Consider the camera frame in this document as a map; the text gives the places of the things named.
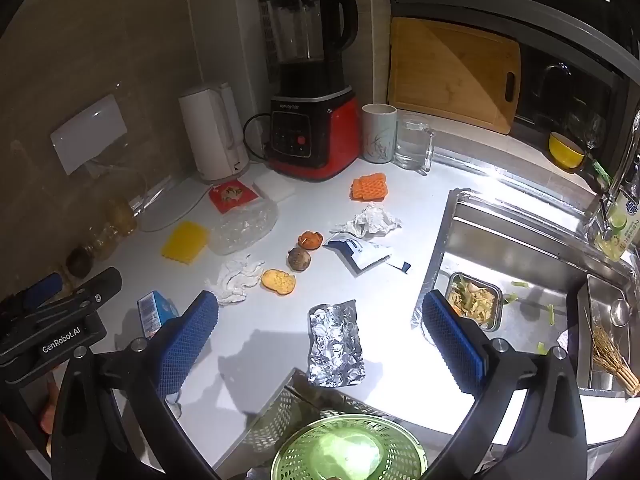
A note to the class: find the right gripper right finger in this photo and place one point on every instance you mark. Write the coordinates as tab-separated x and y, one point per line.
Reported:
548	440

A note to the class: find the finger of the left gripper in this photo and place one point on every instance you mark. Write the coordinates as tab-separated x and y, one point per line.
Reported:
100	284
33	297

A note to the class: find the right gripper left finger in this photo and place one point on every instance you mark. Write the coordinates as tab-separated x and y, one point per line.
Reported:
89	441

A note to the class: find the yellow foam fruit net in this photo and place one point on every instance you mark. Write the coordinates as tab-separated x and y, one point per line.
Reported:
185	242

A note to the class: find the orange peel slice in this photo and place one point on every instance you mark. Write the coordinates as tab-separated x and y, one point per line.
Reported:
278	281

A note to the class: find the red snack wrapper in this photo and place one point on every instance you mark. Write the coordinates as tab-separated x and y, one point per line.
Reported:
230	195

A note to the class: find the clear plastic bag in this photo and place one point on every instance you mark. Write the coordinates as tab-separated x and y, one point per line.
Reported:
242	226

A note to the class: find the aluminium foil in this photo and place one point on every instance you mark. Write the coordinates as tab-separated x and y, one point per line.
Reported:
335	353

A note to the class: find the blue white torn packet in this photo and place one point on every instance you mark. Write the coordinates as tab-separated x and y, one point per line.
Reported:
360	255

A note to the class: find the white sponge block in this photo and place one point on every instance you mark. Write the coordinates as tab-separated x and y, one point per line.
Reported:
272	186

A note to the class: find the green plastic trash basket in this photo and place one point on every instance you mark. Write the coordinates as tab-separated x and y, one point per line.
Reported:
350	446

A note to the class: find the blue white milk carton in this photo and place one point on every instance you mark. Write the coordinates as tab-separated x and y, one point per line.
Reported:
154	311

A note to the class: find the straw pot brush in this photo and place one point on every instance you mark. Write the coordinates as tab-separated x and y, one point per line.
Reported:
607	355

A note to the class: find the stainless steel sink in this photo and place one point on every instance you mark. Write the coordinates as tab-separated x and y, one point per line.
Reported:
550	286

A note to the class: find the metal food container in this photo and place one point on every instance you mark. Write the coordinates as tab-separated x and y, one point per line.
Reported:
479	301

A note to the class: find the brown taro root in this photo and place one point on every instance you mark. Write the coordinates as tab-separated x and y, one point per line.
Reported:
299	259

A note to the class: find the orange peel cup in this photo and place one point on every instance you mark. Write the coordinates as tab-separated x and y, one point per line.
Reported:
309	240

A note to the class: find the white electric kettle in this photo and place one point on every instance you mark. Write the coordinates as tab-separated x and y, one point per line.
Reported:
214	131

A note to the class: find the green dish soap bottle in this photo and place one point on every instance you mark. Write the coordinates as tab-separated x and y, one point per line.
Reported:
621	226

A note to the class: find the crumpled white tissue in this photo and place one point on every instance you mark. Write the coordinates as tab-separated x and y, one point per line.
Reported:
374	220

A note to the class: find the yellow bowl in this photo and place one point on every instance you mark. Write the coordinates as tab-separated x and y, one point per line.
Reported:
565	153

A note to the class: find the orange foam fruit net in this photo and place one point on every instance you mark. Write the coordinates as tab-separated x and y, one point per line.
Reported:
371	188

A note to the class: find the clear glass pitcher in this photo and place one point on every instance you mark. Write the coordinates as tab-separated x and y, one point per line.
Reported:
414	145

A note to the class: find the white ceramic cup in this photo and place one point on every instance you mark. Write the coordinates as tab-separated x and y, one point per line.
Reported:
379	132

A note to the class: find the wooden cutting board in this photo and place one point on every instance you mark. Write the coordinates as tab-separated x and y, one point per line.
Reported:
455	72

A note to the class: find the white wall socket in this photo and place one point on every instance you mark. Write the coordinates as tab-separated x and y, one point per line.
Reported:
88	134

